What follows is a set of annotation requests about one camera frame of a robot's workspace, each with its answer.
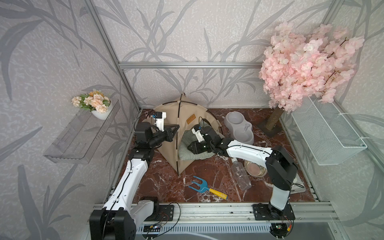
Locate grey double pet bowl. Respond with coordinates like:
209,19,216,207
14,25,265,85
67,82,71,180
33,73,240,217
224,112,255,145

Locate small potted flowers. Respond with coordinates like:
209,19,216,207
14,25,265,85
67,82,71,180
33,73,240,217
71,89,113,120

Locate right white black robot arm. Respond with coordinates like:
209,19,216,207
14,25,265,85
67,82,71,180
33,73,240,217
188,126,298,215

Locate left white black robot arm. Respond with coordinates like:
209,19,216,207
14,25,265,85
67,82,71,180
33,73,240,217
89,122,180,240

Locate white wire basket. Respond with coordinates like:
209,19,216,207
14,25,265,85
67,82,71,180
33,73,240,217
292,96,367,166

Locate steel bowl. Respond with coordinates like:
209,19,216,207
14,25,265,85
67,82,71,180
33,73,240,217
244,161,267,178

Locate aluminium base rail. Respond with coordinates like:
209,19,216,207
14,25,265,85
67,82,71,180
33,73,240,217
89,201,340,225

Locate beige pet tent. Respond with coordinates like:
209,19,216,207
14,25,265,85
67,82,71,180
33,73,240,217
154,94,223,175

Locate bagged white gloves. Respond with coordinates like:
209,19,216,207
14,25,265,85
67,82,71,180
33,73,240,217
291,174,306,194

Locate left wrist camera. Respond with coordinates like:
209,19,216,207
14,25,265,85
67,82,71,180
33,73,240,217
152,112,167,132

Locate green checked cushion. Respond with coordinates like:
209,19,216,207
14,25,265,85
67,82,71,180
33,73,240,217
178,119,215,161

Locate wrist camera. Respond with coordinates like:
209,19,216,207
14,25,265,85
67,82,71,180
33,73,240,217
152,112,167,132
192,125,205,143

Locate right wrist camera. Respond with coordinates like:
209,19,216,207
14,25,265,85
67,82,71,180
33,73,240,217
192,125,205,143

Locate clear acrylic shelf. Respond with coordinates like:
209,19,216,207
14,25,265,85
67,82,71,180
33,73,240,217
43,99,121,164

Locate clear plastic bottle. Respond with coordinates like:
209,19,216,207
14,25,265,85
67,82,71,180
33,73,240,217
232,158,252,192

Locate blue yellow garden fork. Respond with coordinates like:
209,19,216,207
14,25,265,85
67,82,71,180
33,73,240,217
188,176,228,200

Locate pink blossom tree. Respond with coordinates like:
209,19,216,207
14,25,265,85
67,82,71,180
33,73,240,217
259,22,365,131

